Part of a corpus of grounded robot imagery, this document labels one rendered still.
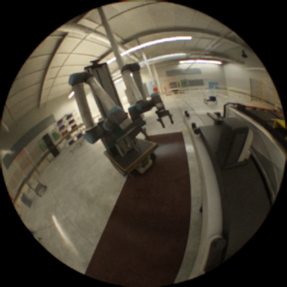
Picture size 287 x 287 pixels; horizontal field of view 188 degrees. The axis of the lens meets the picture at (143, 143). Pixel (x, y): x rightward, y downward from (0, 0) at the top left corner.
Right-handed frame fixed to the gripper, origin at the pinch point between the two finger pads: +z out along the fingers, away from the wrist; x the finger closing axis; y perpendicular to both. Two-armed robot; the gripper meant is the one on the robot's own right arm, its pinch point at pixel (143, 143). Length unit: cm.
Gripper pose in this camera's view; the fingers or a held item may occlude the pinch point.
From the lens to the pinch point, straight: 64.3
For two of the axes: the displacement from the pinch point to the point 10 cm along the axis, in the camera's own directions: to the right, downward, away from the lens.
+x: -5.3, 6.6, -5.3
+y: -5.7, 1.9, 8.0
